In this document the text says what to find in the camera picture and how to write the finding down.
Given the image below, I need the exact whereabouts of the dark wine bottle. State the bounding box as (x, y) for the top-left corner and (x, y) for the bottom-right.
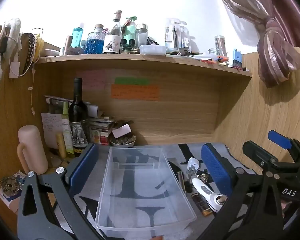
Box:
(68, 77), (90, 158)

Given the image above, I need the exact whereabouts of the mint green bottle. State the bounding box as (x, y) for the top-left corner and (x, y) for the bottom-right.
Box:
(122, 16), (137, 53)

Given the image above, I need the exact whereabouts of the clear plastic storage bin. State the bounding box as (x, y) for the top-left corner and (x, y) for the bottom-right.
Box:
(95, 146), (197, 238)

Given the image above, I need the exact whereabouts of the clear lidded plastic box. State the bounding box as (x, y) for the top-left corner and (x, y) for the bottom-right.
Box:
(139, 44), (166, 55)

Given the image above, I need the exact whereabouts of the green sticky note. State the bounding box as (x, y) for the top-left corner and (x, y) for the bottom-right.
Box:
(114, 77), (150, 85)

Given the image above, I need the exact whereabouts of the printed card with metal badge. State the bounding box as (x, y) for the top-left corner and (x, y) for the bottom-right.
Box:
(0, 170), (27, 213)

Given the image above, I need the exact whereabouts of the rolled paper magazine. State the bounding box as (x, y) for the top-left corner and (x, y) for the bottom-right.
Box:
(43, 95), (99, 118)

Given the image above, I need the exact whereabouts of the white wall charger with cable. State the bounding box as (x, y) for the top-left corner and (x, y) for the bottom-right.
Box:
(0, 21), (22, 79)

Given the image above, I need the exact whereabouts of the blue box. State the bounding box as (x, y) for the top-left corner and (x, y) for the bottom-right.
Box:
(232, 49), (242, 68)

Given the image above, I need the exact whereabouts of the clear acrylic organizer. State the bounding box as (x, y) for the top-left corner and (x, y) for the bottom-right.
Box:
(165, 18), (190, 50)

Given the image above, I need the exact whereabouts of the wooden shelf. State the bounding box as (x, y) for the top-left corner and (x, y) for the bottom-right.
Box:
(36, 52), (253, 78)

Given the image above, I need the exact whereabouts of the stack of books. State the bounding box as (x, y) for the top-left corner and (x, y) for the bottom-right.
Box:
(86, 116), (114, 145)

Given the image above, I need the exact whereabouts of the white bowl of trinkets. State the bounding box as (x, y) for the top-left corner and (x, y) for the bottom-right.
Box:
(110, 135), (137, 147)

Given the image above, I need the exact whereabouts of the beige earphone cable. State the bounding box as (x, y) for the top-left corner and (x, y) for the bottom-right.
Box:
(28, 64), (36, 115)

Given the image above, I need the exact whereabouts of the orange sticky note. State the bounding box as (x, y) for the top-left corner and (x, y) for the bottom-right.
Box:
(111, 84), (160, 102)

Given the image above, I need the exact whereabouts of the pink striped curtain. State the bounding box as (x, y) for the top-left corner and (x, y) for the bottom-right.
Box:
(207, 0), (300, 88)

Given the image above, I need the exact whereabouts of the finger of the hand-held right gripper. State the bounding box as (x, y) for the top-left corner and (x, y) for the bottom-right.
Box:
(268, 130), (300, 164)
(242, 141), (278, 170)

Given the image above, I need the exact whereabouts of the green spray bottle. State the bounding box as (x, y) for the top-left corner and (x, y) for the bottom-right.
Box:
(61, 102), (74, 155)

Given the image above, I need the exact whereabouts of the white charger plug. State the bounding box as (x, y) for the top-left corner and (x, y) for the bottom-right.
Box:
(187, 157), (199, 178)

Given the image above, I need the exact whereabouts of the white handwritten note paper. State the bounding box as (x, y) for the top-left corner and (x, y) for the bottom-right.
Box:
(41, 113), (63, 148)

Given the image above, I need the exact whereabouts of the dark metal cylinder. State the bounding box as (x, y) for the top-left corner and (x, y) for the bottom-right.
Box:
(175, 171), (187, 194)

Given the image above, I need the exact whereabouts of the white card box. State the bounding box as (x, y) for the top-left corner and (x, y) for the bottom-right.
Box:
(112, 124), (132, 138)

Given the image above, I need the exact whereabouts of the pink sticky note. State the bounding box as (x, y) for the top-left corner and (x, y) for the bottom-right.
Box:
(76, 70), (108, 90)

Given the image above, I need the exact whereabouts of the clear bottle with figure label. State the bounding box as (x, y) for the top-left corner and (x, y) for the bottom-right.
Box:
(102, 10), (122, 54)

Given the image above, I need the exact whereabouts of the tall glass jar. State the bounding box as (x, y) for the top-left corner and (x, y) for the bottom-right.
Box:
(214, 35), (227, 57)

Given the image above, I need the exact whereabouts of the patterned headband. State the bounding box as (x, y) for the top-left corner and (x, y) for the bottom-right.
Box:
(20, 32), (37, 77)

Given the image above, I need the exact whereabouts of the white handheld massager device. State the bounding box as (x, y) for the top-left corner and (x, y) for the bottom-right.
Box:
(191, 177), (228, 213)

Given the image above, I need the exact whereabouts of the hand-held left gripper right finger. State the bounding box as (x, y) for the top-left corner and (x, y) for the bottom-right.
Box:
(201, 143), (285, 240)

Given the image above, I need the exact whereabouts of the blue liquid glass bottle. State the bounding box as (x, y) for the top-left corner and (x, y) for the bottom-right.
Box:
(86, 24), (105, 54)

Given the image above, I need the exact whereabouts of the teal liquid bottle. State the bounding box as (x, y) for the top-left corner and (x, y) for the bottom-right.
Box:
(72, 22), (85, 48)

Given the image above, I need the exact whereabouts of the yellow tube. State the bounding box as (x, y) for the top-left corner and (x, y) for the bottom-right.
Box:
(56, 133), (67, 158)

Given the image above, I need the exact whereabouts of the pink tumbler with handle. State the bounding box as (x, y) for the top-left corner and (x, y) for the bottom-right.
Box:
(17, 125), (49, 175)

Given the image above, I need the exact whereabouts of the frosted glass bottle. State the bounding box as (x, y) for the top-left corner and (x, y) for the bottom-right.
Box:
(136, 23), (148, 49)

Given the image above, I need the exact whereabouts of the small amber bottle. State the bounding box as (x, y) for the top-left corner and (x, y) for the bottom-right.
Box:
(191, 193), (213, 217)

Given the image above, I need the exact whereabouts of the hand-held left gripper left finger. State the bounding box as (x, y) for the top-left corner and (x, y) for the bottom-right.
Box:
(17, 144), (108, 240)

